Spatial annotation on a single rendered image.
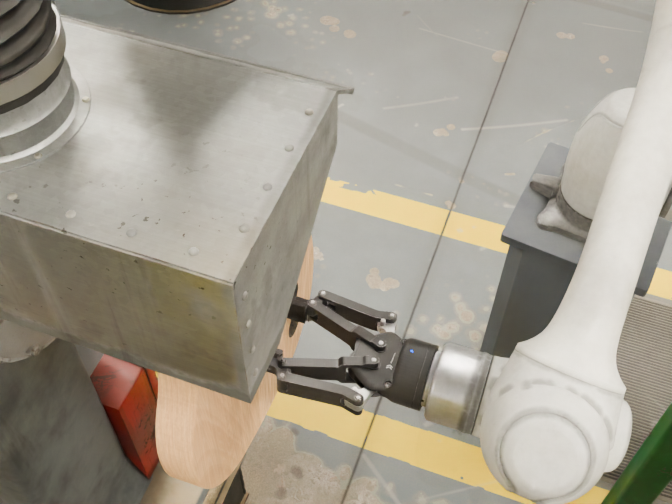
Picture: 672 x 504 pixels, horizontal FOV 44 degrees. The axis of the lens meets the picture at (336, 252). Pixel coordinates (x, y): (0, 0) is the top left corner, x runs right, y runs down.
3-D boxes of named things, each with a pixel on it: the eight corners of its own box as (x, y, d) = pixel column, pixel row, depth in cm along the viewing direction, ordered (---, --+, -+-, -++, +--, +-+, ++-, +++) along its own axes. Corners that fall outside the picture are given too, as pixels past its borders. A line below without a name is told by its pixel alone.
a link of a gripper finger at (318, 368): (376, 375, 95) (377, 385, 94) (277, 374, 94) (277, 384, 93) (378, 353, 92) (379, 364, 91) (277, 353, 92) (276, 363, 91)
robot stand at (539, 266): (494, 326, 225) (549, 141, 170) (594, 368, 218) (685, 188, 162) (455, 408, 210) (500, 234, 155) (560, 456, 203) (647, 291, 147)
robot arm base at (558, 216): (545, 157, 167) (551, 137, 163) (655, 196, 161) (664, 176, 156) (513, 218, 157) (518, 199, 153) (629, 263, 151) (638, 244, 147)
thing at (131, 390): (41, 440, 171) (-18, 348, 142) (73, 389, 178) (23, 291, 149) (150, 481, 166) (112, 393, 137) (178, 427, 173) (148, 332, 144)
